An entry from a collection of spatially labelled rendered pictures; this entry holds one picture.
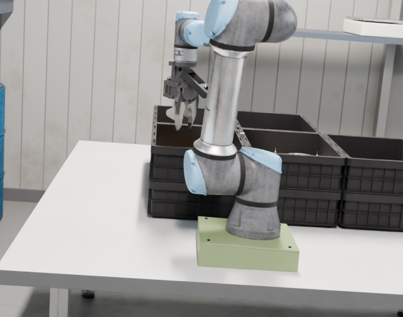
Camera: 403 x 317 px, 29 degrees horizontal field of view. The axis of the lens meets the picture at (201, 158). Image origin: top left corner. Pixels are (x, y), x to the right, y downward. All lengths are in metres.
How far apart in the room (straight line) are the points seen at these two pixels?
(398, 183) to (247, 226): 0.60
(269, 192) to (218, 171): 0.16
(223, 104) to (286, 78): 2.88
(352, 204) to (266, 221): 0.45
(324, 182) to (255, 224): 0.41
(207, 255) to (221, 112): 0.37
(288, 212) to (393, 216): 0.33
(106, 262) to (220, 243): 0.30
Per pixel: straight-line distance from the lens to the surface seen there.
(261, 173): 2.10
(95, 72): 4.86
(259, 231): 2.12
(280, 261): 2.08
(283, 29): 1.98
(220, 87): 2.00
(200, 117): 3.16
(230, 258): 2.07
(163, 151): 2.38
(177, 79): 2.48
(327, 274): 2.11
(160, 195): 2.42
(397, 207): 2.54
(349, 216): 2.51
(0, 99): 4.50
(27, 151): 5.01
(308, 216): 2.48
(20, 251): 2.13
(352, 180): 2.48
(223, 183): 2.07
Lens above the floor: 1.42
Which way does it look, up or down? 13 degrees down
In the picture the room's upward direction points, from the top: 4 degrees clockwise
